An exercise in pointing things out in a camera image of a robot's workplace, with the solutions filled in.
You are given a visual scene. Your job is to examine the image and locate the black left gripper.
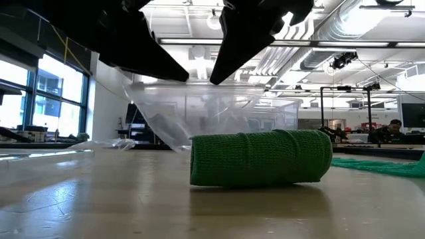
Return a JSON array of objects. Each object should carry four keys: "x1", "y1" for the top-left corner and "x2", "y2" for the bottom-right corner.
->
[{"x1": 19, "y1": 0, "x2": 190, "y2": 83}]

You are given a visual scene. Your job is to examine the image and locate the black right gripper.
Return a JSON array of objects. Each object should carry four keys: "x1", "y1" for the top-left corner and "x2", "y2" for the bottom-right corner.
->
[{"x1": 209, "y1": 0, "x2": 315, "y2": 86}]

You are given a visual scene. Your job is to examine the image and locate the clear plastic bag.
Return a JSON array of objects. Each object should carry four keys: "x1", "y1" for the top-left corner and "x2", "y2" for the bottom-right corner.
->
[
  {"x1": 68, "y1": 138, "x2": 136, "y2": 151},
  {"x1": 122, "y1": 81, "x2": 266, "y2": 154}
]

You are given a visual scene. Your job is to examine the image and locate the teal green ribbed bandage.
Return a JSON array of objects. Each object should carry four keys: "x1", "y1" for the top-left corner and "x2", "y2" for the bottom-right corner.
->
[{"x1": 331, "y1": 151, "x2": 425, "y2": 179}]

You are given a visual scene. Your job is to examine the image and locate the long LED light bar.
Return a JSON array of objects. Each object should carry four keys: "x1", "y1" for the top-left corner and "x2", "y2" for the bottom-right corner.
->
[{"x1": 158, "y1": 37, "x2": 425, "y2": 50}]

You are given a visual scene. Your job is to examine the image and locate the black monitor on stand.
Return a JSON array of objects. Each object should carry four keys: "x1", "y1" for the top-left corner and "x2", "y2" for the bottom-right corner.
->
[{"x1": 116, "y1": 102, "x2": 150, "y2": 149}]

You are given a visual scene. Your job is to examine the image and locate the clear plastic container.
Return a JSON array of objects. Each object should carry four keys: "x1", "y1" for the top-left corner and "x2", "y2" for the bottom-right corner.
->
[{"x1": 228, "y1": 96, "x2": 303, "y2": 133}]

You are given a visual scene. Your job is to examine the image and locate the large blue-framed window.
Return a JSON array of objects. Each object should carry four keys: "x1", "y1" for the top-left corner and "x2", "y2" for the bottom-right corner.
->
[{"x1": 0, "y1": 52, "x2": 90, "y2": 135}]

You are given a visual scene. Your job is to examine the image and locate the black distant robot arms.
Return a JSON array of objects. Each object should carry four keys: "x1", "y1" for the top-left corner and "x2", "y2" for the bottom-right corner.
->
[{"x1": 317, "y1": 125, "x2": 348, "y2": 143}]

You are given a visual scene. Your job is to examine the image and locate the dark bench with equipment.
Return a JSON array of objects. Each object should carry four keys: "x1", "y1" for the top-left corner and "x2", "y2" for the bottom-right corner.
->
[{"x1": 0, "y1": 124, "x2": 90, "y2": 149}]

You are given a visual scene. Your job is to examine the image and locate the black ceiling track fixture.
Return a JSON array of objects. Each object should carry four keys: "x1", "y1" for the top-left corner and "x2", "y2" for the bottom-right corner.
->
[{"x1": 359, "y1": 0, "x2": 416, "y2": 18}]

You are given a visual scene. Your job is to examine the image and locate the white ceiling unit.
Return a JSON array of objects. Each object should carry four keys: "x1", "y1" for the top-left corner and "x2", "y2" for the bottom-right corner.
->
[{"x1": 396, "y1": 62, "x2": 425, "y2": 92}]

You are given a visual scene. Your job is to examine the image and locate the person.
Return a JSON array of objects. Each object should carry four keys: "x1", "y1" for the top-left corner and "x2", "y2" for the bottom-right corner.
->
[{"x1": 370, "y1": 118, "x2": 404, "y2": 144}]

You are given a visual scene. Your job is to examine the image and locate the black distant table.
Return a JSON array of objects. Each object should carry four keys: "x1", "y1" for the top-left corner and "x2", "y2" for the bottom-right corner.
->
[{"x1": 333, "y1": 142, "x2": 425, "y2": 161}]

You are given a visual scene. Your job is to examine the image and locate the black computer monitor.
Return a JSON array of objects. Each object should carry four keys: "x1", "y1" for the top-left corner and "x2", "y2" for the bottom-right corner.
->
[{"x1": 400, "y1": 102, "x2": 425, "y2": 129}]

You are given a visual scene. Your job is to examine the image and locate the yellow hanging cable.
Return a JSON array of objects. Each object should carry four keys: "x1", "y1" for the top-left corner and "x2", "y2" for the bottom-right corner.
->
[{"x1": 49, "y1": 25, "x2": 92, "y2": 76}]

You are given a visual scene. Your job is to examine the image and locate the black overhead camera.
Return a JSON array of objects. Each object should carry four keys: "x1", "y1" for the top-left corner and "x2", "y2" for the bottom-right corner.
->
[{"x1": 330, "y1": 50, "x2": 359, "y2": 71}]

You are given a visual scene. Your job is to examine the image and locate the silver ventilation duct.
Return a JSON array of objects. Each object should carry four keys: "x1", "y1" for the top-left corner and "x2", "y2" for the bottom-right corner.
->
[{"x1": 300, "y1": 0, "x2": 378, "y2": 71}]

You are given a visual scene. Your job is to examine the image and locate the black distant robot station frame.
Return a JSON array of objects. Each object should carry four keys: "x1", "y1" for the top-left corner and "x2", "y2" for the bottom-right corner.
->
[{"x1": 319, "y1": 85, "x2": 375, "y2": 135}]

